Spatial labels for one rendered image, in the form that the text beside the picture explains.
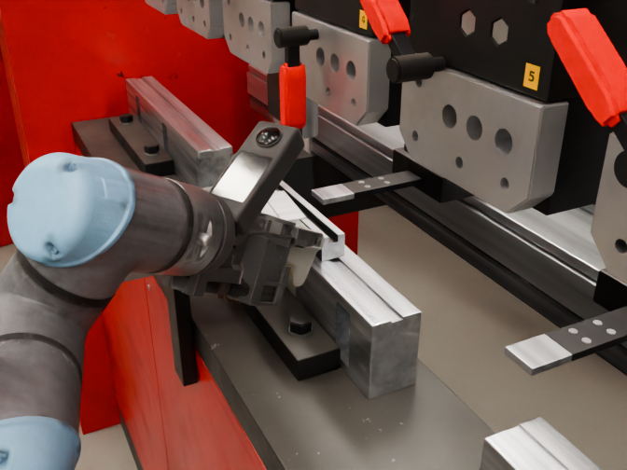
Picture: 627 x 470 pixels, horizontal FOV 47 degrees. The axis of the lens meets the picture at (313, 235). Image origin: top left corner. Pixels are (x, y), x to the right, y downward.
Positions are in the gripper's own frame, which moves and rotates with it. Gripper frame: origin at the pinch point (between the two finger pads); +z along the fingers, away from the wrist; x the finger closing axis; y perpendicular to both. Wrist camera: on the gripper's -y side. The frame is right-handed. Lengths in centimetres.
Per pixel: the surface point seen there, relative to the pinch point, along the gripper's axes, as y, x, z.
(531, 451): 11.2, 28.6, -7.3
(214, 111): -20, -75, 69
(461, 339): 24, -28, 164
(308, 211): -2.3, -7.4, 10.2
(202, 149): -7.3, -37.9, 24.2
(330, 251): 1.4, -1.1, 6.9
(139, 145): -6, -61, 34
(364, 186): -7.6, -4.6, 17.7
